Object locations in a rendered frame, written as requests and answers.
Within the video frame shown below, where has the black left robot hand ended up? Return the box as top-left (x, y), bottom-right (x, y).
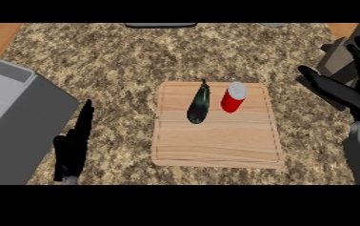
top-left (52, 98), bottom-right (97, 183)

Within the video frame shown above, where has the dark grey flat object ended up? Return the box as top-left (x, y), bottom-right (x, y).
top-left (125, 22), bottom-right (198, 30)

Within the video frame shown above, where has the dark green eggplant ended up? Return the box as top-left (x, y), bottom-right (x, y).
top-left (187, 78), bottom-right (213, 125)

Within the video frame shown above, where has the grey box appliance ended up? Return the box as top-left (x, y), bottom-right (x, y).
top-left (0, 59), bottom-right (80, 186)

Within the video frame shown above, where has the wooden cutting board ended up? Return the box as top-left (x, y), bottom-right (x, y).
top-left (151, 80), bottom-right (287, 170)

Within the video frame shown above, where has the small pale grey object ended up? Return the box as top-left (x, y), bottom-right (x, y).
top-left (259, 22), bottom-right (287, 28)

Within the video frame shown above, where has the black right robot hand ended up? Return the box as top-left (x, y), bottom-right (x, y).
top-left (296, 43), bottom-right (360, 121)

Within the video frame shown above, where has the red can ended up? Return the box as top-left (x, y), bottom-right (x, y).
top-left (220, 81), bottom-right (250, 113)

